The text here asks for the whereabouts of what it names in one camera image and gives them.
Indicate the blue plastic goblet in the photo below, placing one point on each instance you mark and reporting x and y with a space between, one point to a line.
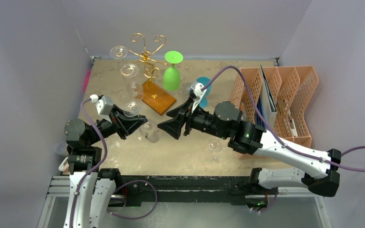
204 80

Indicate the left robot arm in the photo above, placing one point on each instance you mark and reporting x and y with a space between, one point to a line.
90 189

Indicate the gold wire wine glass rack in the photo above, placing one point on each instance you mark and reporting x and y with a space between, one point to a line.
153 95

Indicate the green plastic goblet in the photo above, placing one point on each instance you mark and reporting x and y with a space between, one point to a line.
171 76

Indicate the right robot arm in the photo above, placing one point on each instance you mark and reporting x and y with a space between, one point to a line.
311 169

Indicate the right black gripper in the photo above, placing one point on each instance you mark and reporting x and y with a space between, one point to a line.
186 121

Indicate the orange plastic file organizer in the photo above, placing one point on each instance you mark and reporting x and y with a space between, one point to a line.
291 88

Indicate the pink white small device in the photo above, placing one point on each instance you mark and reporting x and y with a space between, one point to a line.
64 166

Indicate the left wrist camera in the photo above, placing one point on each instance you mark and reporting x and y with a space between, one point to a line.
104 106

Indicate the clear wine glass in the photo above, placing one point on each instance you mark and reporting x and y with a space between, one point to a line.
215 145
134 89
148 130
119 52

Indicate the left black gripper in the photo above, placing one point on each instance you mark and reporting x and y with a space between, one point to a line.
122 124

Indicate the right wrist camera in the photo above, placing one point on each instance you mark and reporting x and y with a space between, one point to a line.
197 94

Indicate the small clear jar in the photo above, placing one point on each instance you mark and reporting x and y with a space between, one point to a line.
61 149

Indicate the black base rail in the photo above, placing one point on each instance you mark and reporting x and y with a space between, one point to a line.
235 190

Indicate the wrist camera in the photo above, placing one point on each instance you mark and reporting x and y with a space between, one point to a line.
197 94
104 106

